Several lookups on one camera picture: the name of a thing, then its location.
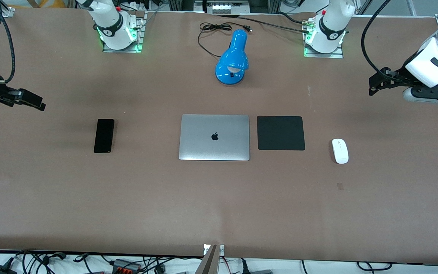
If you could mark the black smartphone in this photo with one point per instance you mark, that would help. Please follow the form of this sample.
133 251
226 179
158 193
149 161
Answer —
104 136

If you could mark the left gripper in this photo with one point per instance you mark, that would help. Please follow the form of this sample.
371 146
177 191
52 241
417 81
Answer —
398 77

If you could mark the silver closed laptop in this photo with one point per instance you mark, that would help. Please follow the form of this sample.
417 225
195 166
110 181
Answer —
214 137

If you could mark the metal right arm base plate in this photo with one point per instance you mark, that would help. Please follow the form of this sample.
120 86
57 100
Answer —
122 50

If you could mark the camera stand beam with bracket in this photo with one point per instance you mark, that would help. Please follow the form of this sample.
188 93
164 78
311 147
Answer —
208 262

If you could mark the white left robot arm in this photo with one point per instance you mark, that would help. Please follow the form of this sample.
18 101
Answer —
333 26

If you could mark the black power adapter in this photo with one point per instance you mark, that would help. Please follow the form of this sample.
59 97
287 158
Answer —
0 270

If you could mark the black orange connector box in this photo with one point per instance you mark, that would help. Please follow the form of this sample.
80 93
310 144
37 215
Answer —
126 265

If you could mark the yellow object behind table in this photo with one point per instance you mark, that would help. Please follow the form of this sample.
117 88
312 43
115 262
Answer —
40 3

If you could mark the blue desk lamp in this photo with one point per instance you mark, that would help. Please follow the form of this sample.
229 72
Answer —
234 57

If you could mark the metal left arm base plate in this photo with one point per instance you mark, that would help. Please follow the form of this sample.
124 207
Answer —
323 55

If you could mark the grey power strip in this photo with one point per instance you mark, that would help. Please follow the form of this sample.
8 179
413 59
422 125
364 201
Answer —
224 7

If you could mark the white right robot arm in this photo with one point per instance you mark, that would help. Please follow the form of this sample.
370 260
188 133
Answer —
112 23

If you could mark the black mouse pad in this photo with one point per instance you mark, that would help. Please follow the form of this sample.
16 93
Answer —
280 133

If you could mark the white computer mouse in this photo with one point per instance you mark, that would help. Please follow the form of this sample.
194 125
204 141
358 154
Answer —
340 151

